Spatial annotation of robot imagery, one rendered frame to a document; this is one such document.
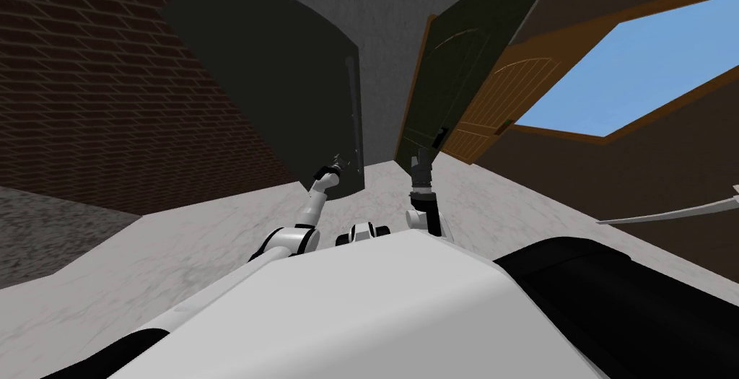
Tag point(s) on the dark grey tall appliance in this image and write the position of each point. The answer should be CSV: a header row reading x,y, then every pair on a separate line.
x,y
277,90

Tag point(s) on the dark green door leaf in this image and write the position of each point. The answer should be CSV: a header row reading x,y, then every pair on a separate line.
x,y
456,73

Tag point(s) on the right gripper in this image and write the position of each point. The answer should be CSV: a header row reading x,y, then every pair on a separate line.
x,y
422,178

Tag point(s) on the white curved bar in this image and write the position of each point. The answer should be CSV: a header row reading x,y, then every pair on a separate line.
x,y
675,212

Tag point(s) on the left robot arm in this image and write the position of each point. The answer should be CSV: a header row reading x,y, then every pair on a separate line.
x,y
312,206

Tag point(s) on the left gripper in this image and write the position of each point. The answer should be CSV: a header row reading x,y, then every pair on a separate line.
x,y
332,170

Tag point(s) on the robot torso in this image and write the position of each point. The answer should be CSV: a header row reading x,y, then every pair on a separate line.
x,y
369,309

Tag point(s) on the brown wooden door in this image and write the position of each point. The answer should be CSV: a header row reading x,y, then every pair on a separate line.
x,y
496,102

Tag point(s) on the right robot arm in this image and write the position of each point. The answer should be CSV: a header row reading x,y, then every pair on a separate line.
x,y
612,309

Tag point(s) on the window with brown frame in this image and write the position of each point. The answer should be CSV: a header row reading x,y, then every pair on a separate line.
x,y
629,73

